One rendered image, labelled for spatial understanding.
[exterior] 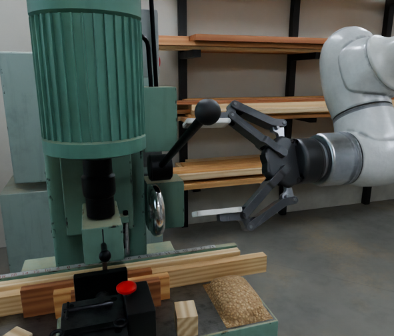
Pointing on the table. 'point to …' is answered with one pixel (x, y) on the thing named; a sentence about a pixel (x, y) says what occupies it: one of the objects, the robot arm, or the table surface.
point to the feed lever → (203, 117)
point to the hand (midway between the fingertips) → (197, 168)
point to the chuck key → (86, 307)
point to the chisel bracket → (89, 227)
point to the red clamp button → (126, 287)
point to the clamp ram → (98, 283)
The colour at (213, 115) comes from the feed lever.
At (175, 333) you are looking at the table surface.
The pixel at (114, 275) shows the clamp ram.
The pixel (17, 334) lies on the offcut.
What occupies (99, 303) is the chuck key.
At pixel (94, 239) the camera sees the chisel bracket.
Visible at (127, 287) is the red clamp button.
